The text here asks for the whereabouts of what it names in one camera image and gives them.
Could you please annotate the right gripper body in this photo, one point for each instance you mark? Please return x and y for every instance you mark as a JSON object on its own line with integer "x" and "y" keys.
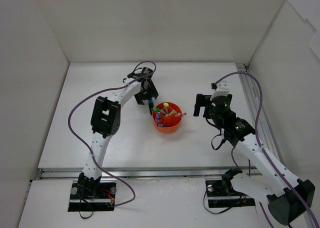
{"x": 203, "y": 101}

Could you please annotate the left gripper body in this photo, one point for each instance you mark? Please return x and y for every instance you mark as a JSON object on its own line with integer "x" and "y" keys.
{"x": 145, "y": 96}

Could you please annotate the blue cap black highlighter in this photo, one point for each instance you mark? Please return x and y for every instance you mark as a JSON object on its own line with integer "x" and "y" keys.
{"x": 150, "y": 106}

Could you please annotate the green cap black highlighter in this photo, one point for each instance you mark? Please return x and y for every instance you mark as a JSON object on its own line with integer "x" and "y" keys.
{"x": 156, "y": 109}

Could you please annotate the yellow cap black highlighter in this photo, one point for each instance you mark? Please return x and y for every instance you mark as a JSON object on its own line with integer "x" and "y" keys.
{"x": 165, "y": 105}

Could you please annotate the clear bottle blue cap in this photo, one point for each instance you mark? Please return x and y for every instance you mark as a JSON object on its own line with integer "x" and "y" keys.
{"x": 158, "y": 117}

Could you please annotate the slim pink orange marker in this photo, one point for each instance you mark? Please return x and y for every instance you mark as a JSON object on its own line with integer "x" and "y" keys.
{"x": 172, "y": 112}

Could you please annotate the blue ballpoint pen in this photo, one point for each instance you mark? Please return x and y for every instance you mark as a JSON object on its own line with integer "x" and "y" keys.
{"x": 162, "y": 125}

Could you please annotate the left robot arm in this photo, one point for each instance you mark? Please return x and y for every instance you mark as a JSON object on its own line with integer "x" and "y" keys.
{"x": 106, "y": 119}

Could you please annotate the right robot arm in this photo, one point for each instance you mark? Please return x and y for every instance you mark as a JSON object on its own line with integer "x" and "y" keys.
{"x": 285, "y": 194}

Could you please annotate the orange round compartment organizer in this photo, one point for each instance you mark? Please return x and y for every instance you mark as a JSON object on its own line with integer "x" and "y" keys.
{"x": 167, "y": 117}

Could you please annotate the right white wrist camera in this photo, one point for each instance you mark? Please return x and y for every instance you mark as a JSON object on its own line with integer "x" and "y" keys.
{"x": 220, "y": 89}

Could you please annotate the right aluminium rail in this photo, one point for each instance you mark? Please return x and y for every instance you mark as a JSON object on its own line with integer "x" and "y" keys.
{"x": 243, "y": 71}

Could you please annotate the aluminium rail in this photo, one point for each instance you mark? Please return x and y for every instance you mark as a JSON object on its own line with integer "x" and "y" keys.
{"x": 138, "y": 172}
{"x": 243, "y": 71}

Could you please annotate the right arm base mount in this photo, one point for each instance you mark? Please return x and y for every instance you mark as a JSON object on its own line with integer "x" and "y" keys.
{"x": 220, "y": 197}

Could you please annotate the front aluminium rail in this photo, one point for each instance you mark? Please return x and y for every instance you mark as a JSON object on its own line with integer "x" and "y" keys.
{"x": 138, "y": 172}

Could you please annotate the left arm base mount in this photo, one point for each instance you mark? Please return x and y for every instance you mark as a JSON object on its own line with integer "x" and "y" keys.
{"x": 86, "y": 204}

